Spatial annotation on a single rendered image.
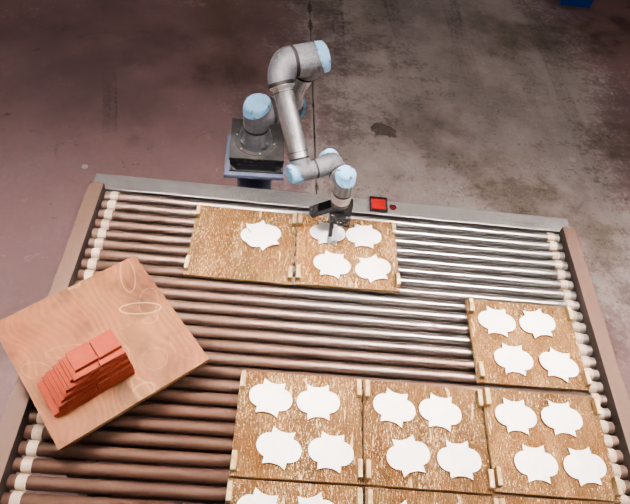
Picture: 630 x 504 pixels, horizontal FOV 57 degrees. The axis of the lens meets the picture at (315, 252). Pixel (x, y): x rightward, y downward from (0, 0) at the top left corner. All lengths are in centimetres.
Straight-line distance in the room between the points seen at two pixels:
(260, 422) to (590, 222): 296
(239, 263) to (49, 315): 69
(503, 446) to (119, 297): 138
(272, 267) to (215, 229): 29
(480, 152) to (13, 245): 312
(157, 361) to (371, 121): 292
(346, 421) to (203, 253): 84
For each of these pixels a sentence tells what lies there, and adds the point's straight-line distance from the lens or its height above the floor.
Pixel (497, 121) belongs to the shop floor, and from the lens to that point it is 478.
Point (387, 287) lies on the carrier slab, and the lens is 228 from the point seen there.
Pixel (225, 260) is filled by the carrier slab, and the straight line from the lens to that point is 228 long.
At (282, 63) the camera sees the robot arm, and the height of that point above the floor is 154.
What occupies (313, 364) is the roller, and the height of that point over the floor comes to 92.
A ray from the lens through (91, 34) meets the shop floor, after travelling 517.
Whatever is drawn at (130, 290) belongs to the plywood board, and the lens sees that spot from 211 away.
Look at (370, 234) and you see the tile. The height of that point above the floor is 94.
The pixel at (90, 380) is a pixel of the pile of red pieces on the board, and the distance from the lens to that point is 186.
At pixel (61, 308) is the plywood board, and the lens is 212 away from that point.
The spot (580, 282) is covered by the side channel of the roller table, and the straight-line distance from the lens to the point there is 260.
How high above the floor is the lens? 278
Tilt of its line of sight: 52 degrees down
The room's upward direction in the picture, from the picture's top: 10 degrees clockwise
